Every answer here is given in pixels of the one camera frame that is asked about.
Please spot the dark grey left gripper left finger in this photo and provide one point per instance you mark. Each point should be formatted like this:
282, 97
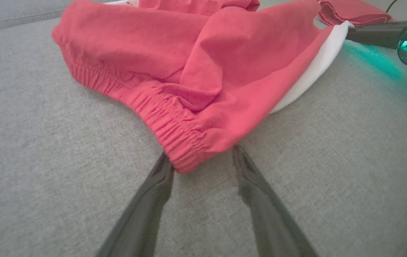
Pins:
142, 214

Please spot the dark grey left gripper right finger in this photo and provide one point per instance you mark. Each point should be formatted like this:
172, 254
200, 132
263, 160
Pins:
271, 221

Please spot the red basketball shorts white stripe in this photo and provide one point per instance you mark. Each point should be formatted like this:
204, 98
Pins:
189, 71

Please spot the grey fabric sofa seat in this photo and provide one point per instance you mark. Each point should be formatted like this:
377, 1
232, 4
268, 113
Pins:
46, 142

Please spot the grey fabric sofa cushion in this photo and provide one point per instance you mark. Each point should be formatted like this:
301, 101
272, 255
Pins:
21, 14

